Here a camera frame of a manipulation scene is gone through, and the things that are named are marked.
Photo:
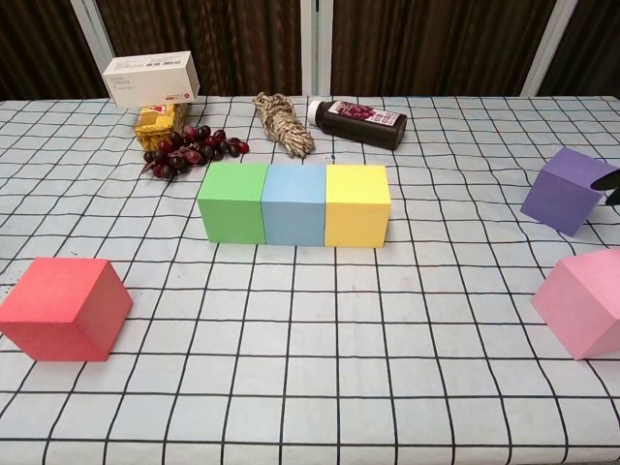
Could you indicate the red foam cube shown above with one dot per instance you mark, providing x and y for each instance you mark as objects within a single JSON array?
[{"x": 58, "y": 310}]

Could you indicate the grey metal partition post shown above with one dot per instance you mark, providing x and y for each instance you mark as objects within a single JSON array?
[
  {"x": 94, "y": 39},
  {"x": 549, "y": 43},
  {"x": 315, "y": 43}
]

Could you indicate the bunch of dark grapes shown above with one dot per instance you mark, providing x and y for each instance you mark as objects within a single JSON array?
[{"x": 194, "y": 147}]

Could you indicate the yellow snack box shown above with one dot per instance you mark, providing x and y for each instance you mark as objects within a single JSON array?
[{"x": 155, "y": 126}]

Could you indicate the white black checkered tablecloth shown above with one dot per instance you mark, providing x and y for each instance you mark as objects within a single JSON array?
[{"x": 310, "y": 339}]

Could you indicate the purple foam cube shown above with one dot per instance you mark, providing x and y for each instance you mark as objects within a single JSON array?
[{"x": 557, "y": 198}]

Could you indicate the brown pleated curtain panel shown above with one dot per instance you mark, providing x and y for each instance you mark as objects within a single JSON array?
[
  {"x": 39, "y": 48},
  {"x": 426, "y": 43},
  {"x": 218, "y": 43},
  {"x": 591, "y": 53}
]

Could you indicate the pink foam cube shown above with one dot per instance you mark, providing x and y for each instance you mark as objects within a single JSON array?
[{"x": 581, "y": 305}]

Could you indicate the dark grape juice bottle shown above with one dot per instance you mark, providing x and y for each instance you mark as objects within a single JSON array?
[{"x": 363, "y": 123}]

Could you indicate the green foam cube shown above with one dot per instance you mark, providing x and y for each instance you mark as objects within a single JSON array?
[{"x": 230, "y": 208}]

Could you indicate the yellow foam cube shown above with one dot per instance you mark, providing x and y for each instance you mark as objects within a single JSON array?
[{"x": 356, "y": 210}]

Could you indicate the blue foam cube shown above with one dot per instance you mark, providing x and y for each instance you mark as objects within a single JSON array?
[{"x": 293, "y": 208}]

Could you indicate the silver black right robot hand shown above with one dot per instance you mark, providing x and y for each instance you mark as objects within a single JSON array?
[{"x": 611, "y": 183}]

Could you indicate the white cardboard box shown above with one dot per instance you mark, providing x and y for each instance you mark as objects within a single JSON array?
[{"x": 150, "y": 80}]

